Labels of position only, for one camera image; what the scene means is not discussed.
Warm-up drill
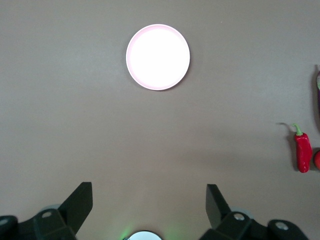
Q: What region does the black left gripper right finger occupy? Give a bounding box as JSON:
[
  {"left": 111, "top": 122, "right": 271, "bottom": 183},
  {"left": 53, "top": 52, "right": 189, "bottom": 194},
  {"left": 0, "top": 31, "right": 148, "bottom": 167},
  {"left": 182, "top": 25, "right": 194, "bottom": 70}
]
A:
[{"left": 198, "top": 184, "right": 310, "bottom": 240}]

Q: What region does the pink round plate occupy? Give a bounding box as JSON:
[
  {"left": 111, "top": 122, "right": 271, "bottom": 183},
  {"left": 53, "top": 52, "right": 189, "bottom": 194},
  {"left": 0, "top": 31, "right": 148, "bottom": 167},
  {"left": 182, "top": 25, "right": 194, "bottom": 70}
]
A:
[{"left": 125, "top": 23, "right": 191, "bottom": 91}]

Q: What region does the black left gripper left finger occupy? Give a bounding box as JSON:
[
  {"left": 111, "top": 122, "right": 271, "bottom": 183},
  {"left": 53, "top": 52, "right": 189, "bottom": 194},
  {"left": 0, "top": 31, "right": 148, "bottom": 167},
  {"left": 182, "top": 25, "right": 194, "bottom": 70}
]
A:
[{"left": 0, "top": 182, "right": 94, "bottom": 240}]

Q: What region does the brown table cloth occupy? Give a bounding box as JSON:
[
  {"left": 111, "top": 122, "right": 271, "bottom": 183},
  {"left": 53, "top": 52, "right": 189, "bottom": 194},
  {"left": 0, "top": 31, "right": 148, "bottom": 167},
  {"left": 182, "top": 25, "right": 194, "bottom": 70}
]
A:
[{"left": 0, "top": 0, "right": 320, "bottom": 240}]

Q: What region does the red chili pepper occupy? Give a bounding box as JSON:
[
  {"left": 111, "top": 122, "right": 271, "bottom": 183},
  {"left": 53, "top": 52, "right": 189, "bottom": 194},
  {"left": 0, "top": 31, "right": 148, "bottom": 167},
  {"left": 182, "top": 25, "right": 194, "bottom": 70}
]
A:
[{"left": 291, "top": 122, "right": 313, "bottom": 174}]

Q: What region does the purple eggplant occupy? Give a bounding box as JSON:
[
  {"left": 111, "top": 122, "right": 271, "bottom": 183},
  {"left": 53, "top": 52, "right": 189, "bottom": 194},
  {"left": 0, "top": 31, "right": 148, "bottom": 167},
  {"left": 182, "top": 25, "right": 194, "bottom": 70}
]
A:
[{"left": 315, "top": 70, "right": 320, "bottom": 112}]

